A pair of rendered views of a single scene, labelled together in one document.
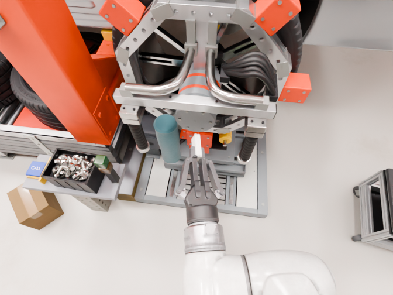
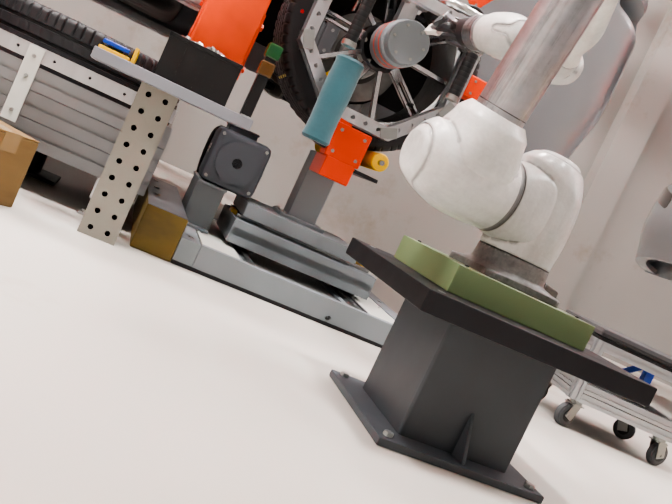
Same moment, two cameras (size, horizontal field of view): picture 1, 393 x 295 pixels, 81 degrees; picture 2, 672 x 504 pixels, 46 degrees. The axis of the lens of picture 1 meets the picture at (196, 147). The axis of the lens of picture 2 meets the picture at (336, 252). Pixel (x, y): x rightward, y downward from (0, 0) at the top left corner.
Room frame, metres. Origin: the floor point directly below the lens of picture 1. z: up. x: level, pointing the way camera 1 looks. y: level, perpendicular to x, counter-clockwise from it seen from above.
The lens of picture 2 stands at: (-1.74, 0.90, 0.39)
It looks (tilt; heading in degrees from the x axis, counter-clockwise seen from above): 4 degrees down; 336
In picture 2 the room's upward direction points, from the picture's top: 25 degrees clockwise
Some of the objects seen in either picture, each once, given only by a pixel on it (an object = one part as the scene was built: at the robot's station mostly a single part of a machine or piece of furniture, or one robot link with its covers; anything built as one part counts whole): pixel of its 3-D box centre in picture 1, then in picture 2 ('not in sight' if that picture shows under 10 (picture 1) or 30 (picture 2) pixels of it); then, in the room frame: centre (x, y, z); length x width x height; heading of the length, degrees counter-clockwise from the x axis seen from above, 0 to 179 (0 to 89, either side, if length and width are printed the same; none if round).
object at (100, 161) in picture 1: (101, 161); (273, 52); (0.40, 0.36, 0.64); 0.04 x 0.04 x 0.04; 83
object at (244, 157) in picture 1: (248, 147); (462, 75); (0.35, -0.16, 0.83); 0.04 x 0.04 x 0.16
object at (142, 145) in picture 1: (138, 134); (359, 20); (0.40, 0.18, 0.83); 0.04 x 0.04 x 0.16
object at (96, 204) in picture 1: (89, 192); (128, 163); (0.43, 0.59, 0.21); 0.10 x 0.10 x 0.42; 83
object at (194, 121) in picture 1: (199, 95); (398, 44); (0.54, -0.01, 0.85); 0.21 x 0.14 x 0.14; 173
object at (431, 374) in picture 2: not in sight; (458, 370); (-0.38, -0.07, 0.15); 0.50 x 0.50 x 0.30; 83
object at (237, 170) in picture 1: (207, 145); (293, 249); (0.77, -0.07, 0.13); 0.50 x 0.36 x 0.10; 83
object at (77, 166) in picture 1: (76, 170); (199, 68); (0.42, 0.52, 0.51); 0.20 x 0.14 x 0.13; 79
